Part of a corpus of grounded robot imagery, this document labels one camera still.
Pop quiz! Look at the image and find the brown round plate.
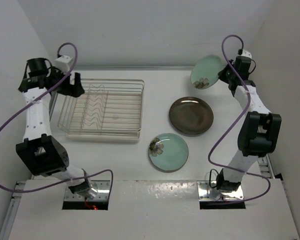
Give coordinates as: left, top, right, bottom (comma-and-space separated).
168, 96, 214, 137

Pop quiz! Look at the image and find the metal base plate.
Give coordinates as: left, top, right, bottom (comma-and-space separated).
197, 180, 244, 202
64, 180, 111, 202

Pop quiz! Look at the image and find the wire dish rack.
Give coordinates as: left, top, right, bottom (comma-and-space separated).
58, 78, 145, 143

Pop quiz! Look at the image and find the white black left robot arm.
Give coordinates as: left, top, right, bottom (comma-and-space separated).
15, 55, 98, 200

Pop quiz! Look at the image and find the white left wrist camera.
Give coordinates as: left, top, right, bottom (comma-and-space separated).
54, 55, 73, 74

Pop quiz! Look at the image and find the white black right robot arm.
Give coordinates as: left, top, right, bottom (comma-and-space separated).
216, 55, 282, 192

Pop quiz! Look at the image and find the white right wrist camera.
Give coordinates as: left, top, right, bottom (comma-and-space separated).
238, 48, 253, 60

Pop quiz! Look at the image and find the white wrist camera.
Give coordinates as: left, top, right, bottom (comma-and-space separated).
54, 55, 73, 74
238, 48, 253, 60

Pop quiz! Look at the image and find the small green floral plate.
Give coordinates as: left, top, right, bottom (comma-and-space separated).
190, 55, 223, 90

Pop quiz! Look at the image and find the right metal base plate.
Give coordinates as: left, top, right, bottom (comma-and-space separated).
197, 180, 244, 202

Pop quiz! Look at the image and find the large green floral plate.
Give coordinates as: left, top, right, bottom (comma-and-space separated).
148, 133, 189, 172

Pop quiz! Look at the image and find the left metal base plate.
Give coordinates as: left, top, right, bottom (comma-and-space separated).
64, 180, 111, 202

